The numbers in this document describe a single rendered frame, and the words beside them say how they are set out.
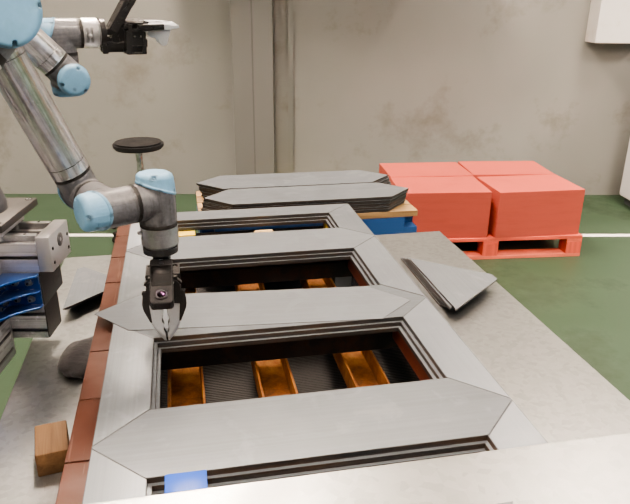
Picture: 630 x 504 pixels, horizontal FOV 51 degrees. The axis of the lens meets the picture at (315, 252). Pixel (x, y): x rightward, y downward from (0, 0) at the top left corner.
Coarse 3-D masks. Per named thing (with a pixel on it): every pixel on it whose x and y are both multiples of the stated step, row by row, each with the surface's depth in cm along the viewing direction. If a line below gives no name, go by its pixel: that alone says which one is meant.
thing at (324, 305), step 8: (312, 288) 165; (320, 288) 165; (328, 288) 165; (312, 296) 160; (320, 296) 161; (328, 296) 161; (336, 296) 161; (312, 304) 156; (320, 304) 156; (328, 304) 156; (336, 304) 156; (312, 312) 152; (320, 312) 152; (328, 312) 152; (336, 312) 153; (312, 320) 149; (320, 320) 149; (328, 320) 149; (336, 320) 149; (344, 320) 149
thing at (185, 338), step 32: (192, 224) 213; (224, 224) 216; (256, 224) 217; (288, 224) 219; (224, 256) 185; (256, 256) 187; (288, 256) 188; (320, 256) 190; (352, 256) 191; (384, 288) 165; (352, 320) 149; (384, 320) 151; (160, 352) 139; (416, 352) 140; (160, 384) 129; (384, 448) 107; (416, 448) 109; (448, 448) 109; (480, 448) 110; (160, 480) 101; (224, 480) 102; (256, 480) 103
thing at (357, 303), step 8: (336, 288) 165; (344, 288) 165; (352, 288) 165; (360, 288) 165; (344, 296) 161; (352, 296) 161; (360, 296) 161; (368, 296) 161; (344, 304) 157; (352, 304) 157; (360, 304) 157; (368, 304) 157; (344, 312) 153; (352, 312) 153; (360, 312) 153; (368, 312) 153; (376, 312) 153
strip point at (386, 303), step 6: (372, 288) 165; (372, 294) 162; (378, 294) 162; (384, 294) 162; (390, 294) 162; (378, 300) 159; (384, 300) 159; (390, 300) 159; (396, 300) 159; (402, 300) 159; (408, 300) 159; (378, 306) 156; (384, 306) 156; (390, 306) 156; (396, 306) 156; (384, 312) 153; (390, 312) 153
